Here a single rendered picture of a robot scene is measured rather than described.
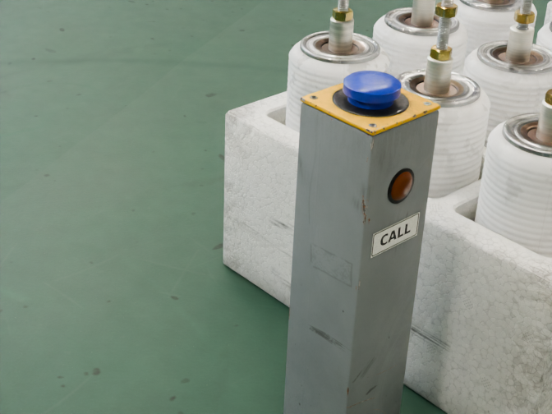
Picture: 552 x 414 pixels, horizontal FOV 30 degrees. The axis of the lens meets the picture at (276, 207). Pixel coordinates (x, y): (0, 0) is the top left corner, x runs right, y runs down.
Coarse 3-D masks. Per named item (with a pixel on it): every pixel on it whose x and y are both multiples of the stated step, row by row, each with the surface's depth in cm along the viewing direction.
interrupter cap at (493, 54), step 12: (480, 48) 98; (492, 48) 98; (504, 48) 98; (540, 48) 99; (480, 60) 96; (492, 60) 96; (504, 60) 96; (540, 60) 96; (516, 72) 94; (528, 72) 94; (540, 72) 94
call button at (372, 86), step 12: (360, 72) 72; (372, 72) 72; (384, 72) 72; (348, 84) 70; (360, 84) 70; (372, 84) 70; (384, 84) 70; (396, 84) 71; (348, 96) 70; (360, 96) 70; (372, 96) 69; (384, 96) 69; (396, 96) 70; (372, 108) 70
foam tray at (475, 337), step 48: (240, 144) 101; (288, 144) 95; (240, 192) 103; (288, 192) 97; (240, 240) 106; (288, 240) 100; (432, 240) 85; (480, 240) 82; (288, 288) 102; (432, 288) 87; (480, 288) 83; (528, 288) 79; (432, 336) 89; (480, 336) 84; (528, 336) 81; (432, 384) 91; (480, 384) 86; (528, 384) 82
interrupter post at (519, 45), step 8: (512, 32) 95; (520, 32) 95; (528, 32) 95; (512, 40) 95; (520, 40) 95; (528, 40) 95; (512, 48) 96; (520, 48) 95; (528, 48) 95; (512, 56) 96; (520, 56) 96; (528, 56) 96
